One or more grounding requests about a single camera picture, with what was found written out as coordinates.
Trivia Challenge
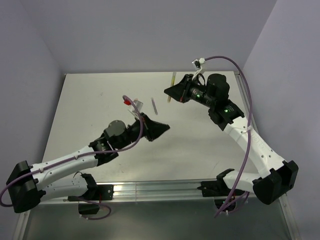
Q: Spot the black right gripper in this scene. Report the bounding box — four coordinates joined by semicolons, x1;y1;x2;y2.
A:
164;73;215;108

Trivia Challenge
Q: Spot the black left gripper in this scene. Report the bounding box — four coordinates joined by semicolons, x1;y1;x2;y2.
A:
116;112;170;150

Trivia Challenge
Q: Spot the yellow pen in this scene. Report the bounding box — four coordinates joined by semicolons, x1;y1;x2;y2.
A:
166;71;177;104

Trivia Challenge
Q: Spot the purple pen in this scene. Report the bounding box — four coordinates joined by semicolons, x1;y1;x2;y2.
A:
150;97;159;116

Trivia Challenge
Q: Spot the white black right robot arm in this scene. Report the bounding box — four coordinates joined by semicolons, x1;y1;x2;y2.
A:
164;73;299;205

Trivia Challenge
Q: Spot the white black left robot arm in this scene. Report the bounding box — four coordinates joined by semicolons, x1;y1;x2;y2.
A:
0;113;170;213

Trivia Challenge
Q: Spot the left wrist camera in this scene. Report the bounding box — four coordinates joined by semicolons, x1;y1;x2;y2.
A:
124;98;144;119

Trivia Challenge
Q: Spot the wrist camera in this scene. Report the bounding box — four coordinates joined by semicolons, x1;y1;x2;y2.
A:
192;57;206;76
124;98;144;119

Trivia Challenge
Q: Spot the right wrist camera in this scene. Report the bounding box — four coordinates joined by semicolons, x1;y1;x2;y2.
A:
192;57;206;76

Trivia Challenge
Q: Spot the aluminium mounting rail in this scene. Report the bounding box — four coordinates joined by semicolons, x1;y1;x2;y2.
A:
39;181;253;204

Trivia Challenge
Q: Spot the aluminium side rail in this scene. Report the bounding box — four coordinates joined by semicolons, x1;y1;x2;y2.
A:
234;70;301;240

